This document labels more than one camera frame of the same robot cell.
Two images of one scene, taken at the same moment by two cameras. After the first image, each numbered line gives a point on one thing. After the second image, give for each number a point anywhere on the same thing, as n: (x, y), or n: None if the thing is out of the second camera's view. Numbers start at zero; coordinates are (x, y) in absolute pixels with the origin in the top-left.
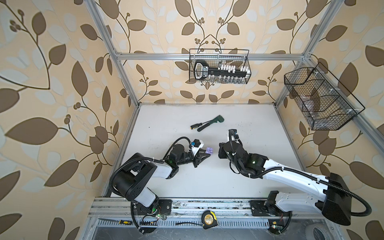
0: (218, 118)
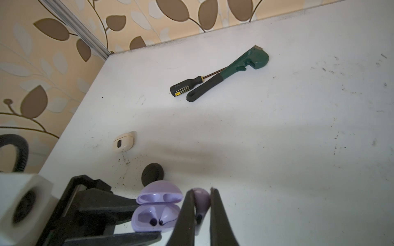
0: (258, 59)
